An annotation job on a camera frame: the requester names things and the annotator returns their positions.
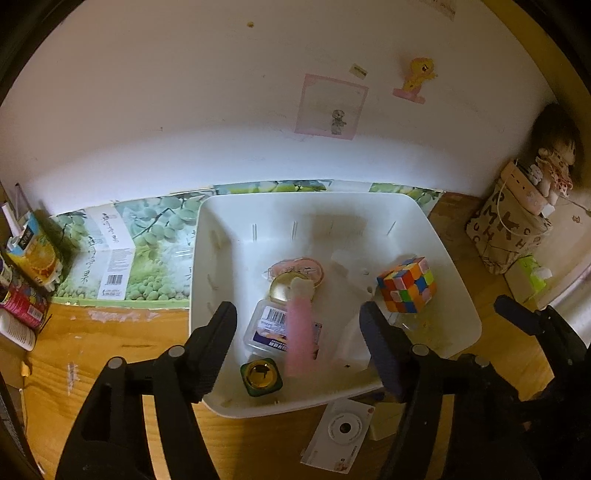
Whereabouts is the white plastic storage bin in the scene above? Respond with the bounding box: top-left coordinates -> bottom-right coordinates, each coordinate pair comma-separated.
189,192 -> 482,418

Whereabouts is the letter-print canvas bag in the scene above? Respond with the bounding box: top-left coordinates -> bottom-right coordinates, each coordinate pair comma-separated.
466,161 -> 553,275

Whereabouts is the green grape-print paper box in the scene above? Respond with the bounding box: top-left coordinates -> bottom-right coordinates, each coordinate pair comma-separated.
47,179 -> 443,308

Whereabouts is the pink round compact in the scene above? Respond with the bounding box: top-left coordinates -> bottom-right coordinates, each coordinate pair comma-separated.
266,257 -> 325,287

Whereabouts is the white toy camera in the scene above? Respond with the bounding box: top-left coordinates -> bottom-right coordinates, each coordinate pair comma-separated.
301,399 -> 375,474

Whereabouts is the yellow pony wall sticker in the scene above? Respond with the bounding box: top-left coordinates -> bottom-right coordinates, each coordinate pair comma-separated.
393,57 -> 437,104

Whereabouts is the clear barcode-labelled small box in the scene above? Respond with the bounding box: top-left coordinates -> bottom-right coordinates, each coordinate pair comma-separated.
242,298 -> 324,358

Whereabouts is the colourful puzzle cube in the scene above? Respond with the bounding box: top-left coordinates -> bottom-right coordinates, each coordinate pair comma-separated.
377,257 -> 437,314

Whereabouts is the pink comb with white cap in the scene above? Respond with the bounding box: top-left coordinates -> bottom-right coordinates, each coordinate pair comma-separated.
286,277 -> 315,378

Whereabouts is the green wet-wipes pack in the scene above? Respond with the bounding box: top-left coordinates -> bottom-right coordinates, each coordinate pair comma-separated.
504,255 -> 553,304

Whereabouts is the yellow juice carton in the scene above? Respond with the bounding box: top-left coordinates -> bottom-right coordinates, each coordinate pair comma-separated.
2,204 -> 64,292

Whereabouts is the pink framed wall drawing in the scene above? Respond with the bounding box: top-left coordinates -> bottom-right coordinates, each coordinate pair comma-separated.
294,74 -> 369,140

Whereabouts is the green gold-capped perfume bottle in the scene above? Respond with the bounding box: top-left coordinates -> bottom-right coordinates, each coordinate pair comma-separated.
240,358 -> 283,397

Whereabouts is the plush doll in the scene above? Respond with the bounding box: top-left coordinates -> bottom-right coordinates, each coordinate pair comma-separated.
528,103 -> 580,207

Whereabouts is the round beige tin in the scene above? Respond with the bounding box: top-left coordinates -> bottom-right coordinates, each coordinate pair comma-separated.
269,272 -> 315,304

